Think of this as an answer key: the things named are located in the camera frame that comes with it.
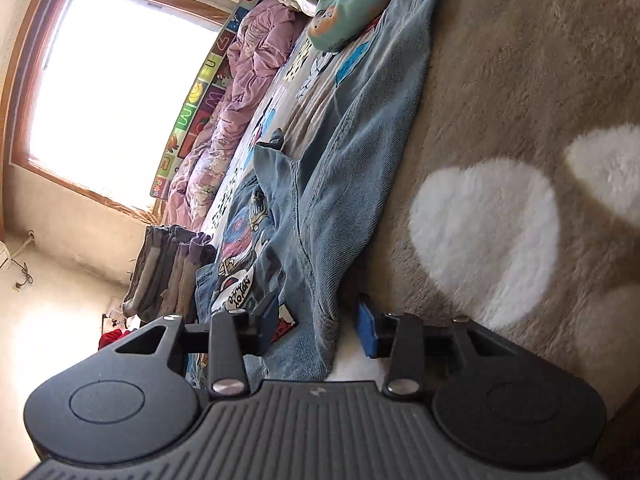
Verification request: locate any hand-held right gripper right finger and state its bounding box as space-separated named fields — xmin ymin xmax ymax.
xmin=355 ymin=294 xmax=516 ymax=397

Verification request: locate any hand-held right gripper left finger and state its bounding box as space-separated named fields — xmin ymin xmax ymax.
xmin=114 ymin=294 xmax=279 ymax=400

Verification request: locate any stack of folded grey clothes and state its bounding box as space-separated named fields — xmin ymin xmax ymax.
xmin=122 ymin=225 xmax=217 ymax=323

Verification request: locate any red cloth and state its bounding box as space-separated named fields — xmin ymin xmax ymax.
xmin=97 ymin=327 xmax=127 ymax=352

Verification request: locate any colourful alphabet play mat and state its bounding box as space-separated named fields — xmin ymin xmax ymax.
xmin=149 ymin=0 xmax=262 ymax=202

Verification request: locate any pink crumpled cloth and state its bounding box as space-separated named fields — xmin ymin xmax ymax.
xmin=165 ymin=0 xmax=312 ymax=233

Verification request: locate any beige cartoon printed blanket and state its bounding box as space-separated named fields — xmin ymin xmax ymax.
xmin=185 ymin=0 xmax=640 ymax=436

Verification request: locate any wooden framed window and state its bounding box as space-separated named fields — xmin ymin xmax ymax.
xmin=0 ymin=0 xmax=247 ymax=222

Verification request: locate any teal cartoon pillow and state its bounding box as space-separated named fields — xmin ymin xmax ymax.
xmin=307 ymin=0 xmax=426 ymax=54

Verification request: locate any black wall cable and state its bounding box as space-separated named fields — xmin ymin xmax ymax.
xmin=12 ymin=230 xmax=39 ymax=292

